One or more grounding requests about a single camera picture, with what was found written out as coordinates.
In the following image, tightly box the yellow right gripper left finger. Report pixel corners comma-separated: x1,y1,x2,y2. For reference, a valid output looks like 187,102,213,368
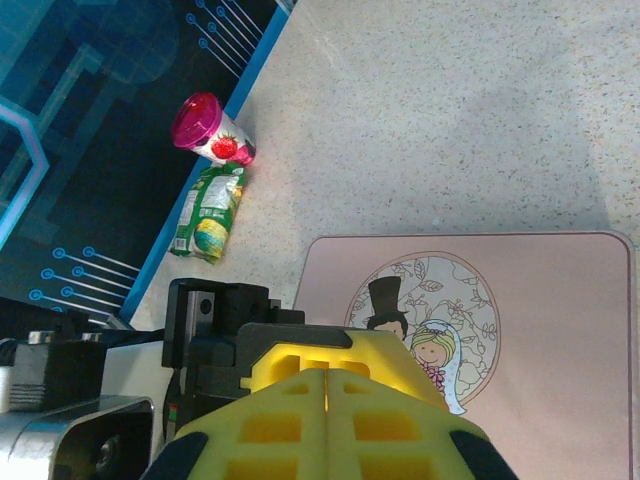
142,368,328,480

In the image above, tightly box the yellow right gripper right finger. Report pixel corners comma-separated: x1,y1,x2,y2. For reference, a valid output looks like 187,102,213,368
324,368,519,480

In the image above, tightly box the green snack bag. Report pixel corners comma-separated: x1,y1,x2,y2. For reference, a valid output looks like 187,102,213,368
167,163,248,266

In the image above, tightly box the pink wedding couple tin box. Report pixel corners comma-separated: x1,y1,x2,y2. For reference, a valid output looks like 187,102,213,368
292,230,638,480

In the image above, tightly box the pink strawberry yogurt cup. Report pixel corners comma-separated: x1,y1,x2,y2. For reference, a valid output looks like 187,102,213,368
169,91,258,168

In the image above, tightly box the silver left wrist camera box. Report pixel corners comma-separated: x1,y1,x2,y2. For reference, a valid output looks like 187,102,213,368
0,394,157,480

